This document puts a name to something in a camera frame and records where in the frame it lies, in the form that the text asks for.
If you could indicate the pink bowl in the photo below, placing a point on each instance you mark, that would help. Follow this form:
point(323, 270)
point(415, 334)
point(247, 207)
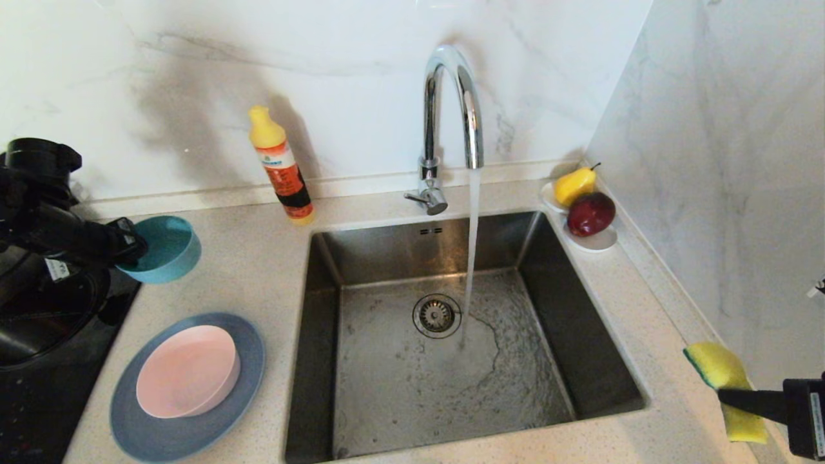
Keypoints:
point(187, 372)

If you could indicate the black induction cooktop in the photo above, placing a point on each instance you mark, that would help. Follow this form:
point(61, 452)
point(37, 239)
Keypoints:
point(45, 399)

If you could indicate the stainless steel sink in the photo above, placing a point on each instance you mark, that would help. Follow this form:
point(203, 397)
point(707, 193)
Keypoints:
point(399, 399)

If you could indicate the yellow pear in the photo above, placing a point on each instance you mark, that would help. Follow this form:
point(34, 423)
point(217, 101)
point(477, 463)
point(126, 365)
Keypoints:
point(573, 185)

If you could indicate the red apple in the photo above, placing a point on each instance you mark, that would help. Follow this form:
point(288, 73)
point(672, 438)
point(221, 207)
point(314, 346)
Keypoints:
point(590, 214)

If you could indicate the running water stream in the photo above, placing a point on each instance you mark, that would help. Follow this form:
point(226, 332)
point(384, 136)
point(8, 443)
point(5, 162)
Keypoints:
point(472, 225)

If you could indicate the metal sink drain strainer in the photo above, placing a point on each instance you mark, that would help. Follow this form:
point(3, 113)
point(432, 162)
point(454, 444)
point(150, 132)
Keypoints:
point(436, 316)

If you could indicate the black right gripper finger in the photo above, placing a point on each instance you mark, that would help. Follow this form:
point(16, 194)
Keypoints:
point(754, 403)

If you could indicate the chrome faucet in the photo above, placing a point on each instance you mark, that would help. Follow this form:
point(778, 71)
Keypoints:
point(428, 116)

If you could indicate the yellow green sponge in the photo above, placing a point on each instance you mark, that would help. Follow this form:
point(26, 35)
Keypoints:
point(718, 364)

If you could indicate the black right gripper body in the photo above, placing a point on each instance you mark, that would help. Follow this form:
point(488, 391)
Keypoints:
point(809, 419)

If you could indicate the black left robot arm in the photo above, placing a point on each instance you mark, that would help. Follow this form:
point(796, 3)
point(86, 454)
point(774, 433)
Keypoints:
point(38, 174)

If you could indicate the teal bowl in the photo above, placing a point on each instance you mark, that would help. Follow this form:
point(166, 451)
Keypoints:
point(171, 248)

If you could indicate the white fruit dish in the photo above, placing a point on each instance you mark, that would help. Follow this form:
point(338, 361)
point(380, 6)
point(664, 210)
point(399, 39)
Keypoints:
point(596, 242)

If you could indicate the blue round plate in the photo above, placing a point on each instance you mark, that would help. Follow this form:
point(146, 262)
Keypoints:
point(187, 438)

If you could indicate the orange dish soap bottle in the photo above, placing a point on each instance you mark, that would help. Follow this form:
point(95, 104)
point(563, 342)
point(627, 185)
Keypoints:
point(280, 167)

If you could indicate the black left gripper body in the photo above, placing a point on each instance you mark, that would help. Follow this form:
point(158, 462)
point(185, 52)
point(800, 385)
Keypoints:
point(71, 235)

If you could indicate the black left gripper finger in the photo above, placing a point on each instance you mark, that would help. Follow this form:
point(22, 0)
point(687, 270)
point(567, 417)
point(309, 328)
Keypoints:
point(134, 241)

